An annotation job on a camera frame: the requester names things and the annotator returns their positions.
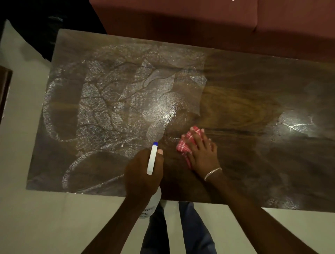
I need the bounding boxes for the red checked cleaning cloth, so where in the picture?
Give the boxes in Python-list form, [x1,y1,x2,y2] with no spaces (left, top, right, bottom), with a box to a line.
[176,126,205,167]

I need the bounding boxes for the blue trousers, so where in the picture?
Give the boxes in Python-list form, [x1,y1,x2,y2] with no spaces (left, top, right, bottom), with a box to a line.
[139,201,217,254]

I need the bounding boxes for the person's right hand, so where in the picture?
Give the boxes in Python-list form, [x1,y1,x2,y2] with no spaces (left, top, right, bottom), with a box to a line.
[187,129,222,181]

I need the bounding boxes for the white spray bottle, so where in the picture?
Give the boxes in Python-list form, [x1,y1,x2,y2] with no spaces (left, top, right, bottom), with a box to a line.
[138,142,162,219]

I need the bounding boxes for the maroon sofa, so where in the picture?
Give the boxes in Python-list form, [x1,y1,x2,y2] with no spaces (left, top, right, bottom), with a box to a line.
[89,0,335,63]

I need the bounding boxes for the black object beside sofa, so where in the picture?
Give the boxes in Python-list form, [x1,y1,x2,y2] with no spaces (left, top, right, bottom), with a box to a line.
[0,0,107,62]

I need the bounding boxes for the person's right forearm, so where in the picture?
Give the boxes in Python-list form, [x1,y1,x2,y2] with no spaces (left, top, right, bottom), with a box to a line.
[205,171,323,254]

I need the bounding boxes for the silver chain bracelet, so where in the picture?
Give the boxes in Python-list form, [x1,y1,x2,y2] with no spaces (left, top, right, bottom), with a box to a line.
[204,167,222,182]

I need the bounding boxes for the person's left forearm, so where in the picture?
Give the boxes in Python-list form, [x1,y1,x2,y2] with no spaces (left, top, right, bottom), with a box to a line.
[81,189,161,254]

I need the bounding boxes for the person's left hand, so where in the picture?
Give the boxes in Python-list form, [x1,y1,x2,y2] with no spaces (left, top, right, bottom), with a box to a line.
[124,149,164,201]

